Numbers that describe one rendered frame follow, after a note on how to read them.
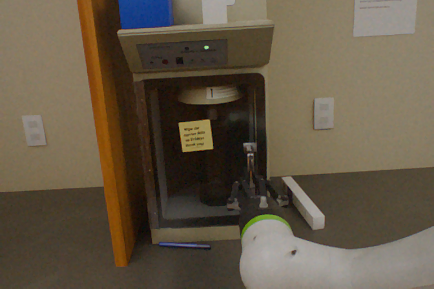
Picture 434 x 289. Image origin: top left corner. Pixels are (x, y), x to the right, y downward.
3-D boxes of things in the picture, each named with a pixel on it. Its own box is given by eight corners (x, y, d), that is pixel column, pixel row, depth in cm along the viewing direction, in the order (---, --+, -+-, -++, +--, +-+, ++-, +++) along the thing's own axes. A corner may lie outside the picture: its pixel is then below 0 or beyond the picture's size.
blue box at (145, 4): (130, 27, 90) (125, -14, 88) (174, 24, 90) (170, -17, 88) (121, 29, 80) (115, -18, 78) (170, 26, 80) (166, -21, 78)
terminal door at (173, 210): (153, 228, 105) (136, 79, 94) (267, 222, 105) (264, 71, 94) (152, 229, 104) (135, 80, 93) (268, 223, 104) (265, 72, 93)
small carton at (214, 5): (203, 23, 88) (201, -5, 86) (226, 22, 88) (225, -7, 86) (203, 24, 83) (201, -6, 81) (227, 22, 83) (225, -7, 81)
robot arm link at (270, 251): (255, 250, 55) (233, 313, 58) (339, 269, 56) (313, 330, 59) (246, 203, 69) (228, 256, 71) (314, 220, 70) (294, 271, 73)
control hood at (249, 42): (131, 71, 94) (126, 28, 91) (268, 62, 94) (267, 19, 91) (121, 79, 83) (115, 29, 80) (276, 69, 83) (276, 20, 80)
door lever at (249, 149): (254, 179, 101) (244, 180, 101) (253, 144, 98) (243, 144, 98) (257, 188, 96) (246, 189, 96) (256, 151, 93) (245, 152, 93)
